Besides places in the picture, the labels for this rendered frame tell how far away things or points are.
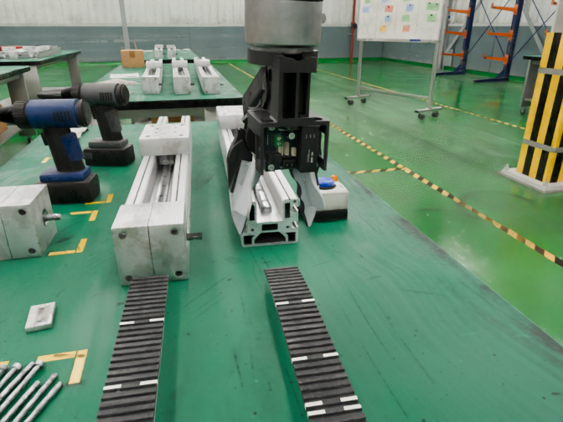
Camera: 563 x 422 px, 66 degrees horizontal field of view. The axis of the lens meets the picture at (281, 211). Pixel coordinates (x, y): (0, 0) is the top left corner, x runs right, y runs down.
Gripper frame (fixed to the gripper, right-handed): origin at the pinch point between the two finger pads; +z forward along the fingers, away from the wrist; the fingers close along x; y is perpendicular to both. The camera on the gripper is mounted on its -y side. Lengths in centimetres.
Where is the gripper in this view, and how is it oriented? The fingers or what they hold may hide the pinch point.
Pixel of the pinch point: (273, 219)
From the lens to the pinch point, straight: 53.4
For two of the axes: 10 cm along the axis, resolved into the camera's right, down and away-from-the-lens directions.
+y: 2.9, 4.1, -8.7
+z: -0.3, 9.1, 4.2
